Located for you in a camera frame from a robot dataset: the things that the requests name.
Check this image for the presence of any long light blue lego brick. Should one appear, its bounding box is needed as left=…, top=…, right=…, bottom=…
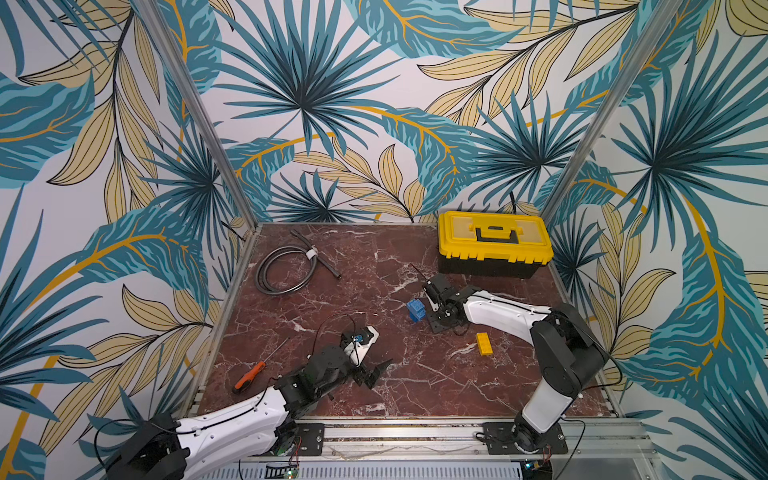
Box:
left=407, top=299, right=427, bottom=323

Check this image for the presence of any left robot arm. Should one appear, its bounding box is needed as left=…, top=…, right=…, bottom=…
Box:
left=104, top=342, right=392, bottom=479

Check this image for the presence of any orange handled screwdriver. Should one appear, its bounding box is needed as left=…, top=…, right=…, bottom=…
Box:
left=232, top=339, right=287, bottom=394

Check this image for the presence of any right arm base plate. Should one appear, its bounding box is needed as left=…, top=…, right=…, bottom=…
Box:
left=475, top=422, right=569, bottom=456

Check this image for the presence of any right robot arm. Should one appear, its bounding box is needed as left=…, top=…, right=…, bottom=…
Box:
left=423, top=274, right=610, bottom=453

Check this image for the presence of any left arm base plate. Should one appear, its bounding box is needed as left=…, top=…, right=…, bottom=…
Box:
left=266, top=421, right=326, bottom=457

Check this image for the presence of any aluminium frame post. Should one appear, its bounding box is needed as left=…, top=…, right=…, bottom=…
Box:
left=135, top=0, right=258, bottom=231
left=541, top=1, right=682, bottom=226

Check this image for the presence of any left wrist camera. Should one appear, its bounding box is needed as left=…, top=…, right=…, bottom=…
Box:
left=341, top=326, right=379, bottom=366

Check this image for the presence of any left aluminium frame post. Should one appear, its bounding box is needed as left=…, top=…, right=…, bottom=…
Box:
left=135, top=0, right=258, bottom=231

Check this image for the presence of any yellow black toolbox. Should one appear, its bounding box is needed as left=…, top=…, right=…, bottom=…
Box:
left=438, top=211, right=554, bottom=279

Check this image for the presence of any aluminium front rail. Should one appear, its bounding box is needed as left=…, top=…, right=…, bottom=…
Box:
left=321, top=415, right=659, bottom=461

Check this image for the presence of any coiled black cable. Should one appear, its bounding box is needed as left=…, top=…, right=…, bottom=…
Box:
left=256, top=230, right=342, bottom=296

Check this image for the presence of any yellow lego brick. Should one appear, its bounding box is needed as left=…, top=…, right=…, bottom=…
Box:
left=476, top=332, right=493, bottom=357

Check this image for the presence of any right aluminium frame post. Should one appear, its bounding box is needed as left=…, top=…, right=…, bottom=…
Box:
left=541, top=1, right=682, bottom=226

